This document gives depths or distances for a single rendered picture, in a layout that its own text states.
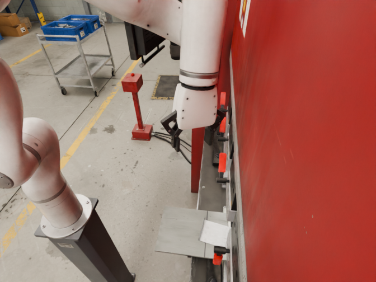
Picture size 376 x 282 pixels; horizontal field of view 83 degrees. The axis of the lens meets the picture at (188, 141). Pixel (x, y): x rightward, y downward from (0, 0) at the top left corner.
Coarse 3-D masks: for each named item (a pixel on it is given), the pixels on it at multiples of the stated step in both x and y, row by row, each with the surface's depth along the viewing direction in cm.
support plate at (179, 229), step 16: (176, 208) 89; (176, 224) 84; (192, 224) 84; (224, 224) 84; (160, 240) 79; (176, 240) 79; (192, 240) 79; (192, 256) 76; (208, 256) 75; (224, 256) 75
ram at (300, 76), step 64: (256, 0) 48; (320, 0) 18; (256, 64) 42; (320, 64) 17; (256, 128) 37; (320, 128) 16; (256, 192) 33; (320, 192) 15; (256, 256) 30; (320, 256) 14
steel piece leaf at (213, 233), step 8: (208, 224) 83; (216, 224) 83; (200, 232) 79; (208, 232) 81; (216, 232) 81; (224, 232) 81; (200, 240) 79; (208, 240) 79; (216, 240) 79; (224, 240) 79
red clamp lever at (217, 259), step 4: (216, 248) 53; (220, 248) 53; (224, 248) 53; (216, 252) 53; (220, 252) 53; (224, 252) 53; (228, 252) 53; (216, 256) 55; (220, 256) 55; (216, 260) 56; (220, 260) 56; (216, 264) 58; (220, 264) 59
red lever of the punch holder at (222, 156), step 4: (220, 156) 68; (224, 156) 68; (220, 160) 68; (224, 160) 68; (220, 164) 68; (224, 164) 68; (220, 168) 68; (224, 168) 68; (220, 172) 68; (220, 176) 68; (216, 180) 69; (220, 180) 67; (224, 180) 67; (228, 180) 67
